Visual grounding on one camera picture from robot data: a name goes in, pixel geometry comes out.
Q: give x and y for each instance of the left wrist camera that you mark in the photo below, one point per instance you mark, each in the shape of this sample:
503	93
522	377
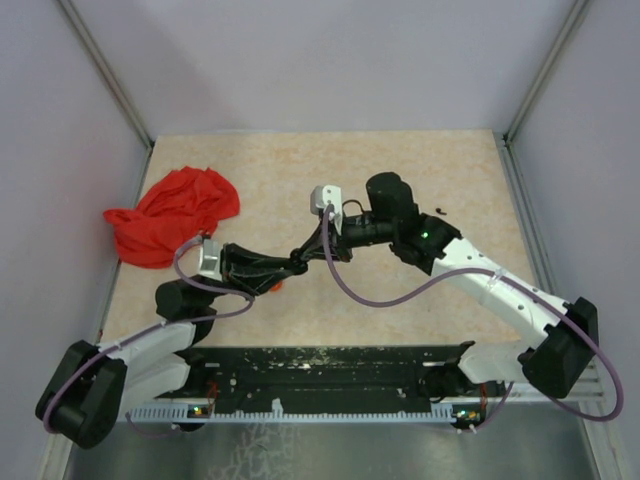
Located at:
209	265

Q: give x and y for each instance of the white cable duct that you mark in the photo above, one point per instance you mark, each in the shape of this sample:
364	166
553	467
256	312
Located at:
194	413

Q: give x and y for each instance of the left aluminium frame post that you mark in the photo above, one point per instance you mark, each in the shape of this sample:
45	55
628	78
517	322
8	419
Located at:
104	70

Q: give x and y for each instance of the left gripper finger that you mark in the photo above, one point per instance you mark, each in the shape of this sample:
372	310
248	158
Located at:
273	262
258	282

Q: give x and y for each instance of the aluminium frame post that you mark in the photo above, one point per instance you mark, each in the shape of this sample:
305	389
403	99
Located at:
104	70
562	40

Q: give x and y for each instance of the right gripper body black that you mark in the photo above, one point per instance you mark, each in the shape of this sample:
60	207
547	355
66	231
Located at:
357	231

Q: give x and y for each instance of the right aluminium frame post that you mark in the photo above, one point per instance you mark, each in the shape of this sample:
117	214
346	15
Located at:
562	40

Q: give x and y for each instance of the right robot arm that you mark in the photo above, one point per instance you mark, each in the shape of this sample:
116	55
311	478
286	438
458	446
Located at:
556	335

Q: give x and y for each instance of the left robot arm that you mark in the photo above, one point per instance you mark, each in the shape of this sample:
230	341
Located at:
95	384

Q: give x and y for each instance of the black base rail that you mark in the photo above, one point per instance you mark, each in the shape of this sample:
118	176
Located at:
364	379

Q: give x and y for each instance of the red cloth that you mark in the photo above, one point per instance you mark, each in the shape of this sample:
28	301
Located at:
183	204

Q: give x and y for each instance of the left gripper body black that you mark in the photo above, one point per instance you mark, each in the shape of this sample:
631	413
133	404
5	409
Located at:
227	267

